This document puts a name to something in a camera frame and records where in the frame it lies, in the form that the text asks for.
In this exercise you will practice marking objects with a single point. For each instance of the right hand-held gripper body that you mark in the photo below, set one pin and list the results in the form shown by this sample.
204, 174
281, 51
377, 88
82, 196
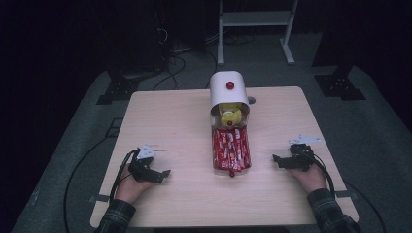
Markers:
299, 158

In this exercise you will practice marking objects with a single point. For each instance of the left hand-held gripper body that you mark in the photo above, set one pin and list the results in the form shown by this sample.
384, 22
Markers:
142, 170

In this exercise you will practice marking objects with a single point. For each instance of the person's right hand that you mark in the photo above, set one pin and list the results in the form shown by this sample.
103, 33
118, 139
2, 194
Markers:
311, 179

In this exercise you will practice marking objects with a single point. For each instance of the person's left hand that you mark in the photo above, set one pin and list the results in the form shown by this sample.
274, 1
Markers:
129, 191

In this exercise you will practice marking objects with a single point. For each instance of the pile of red snack packets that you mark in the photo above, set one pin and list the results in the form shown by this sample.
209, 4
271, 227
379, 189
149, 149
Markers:
230, 150

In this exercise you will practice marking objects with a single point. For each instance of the clear drawer with red knob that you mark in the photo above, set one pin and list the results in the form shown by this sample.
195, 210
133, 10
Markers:
232, 174
230, 123

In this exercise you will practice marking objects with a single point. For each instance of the small grey round object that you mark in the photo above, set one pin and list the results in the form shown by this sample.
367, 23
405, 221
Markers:
251, 100

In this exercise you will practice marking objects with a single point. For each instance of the white cylindrical dispenser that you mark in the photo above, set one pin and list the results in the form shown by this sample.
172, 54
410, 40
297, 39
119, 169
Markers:
228, 92

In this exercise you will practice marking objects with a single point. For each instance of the black stand base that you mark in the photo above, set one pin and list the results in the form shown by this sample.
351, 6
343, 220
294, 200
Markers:
118, 90
340, 85

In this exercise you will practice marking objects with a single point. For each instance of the white metal stand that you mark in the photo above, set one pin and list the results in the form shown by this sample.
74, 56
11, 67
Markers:
256, 17

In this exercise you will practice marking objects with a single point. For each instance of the grey table bracket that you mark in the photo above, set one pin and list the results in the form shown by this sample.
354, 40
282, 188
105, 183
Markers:
98, 198
347, 194

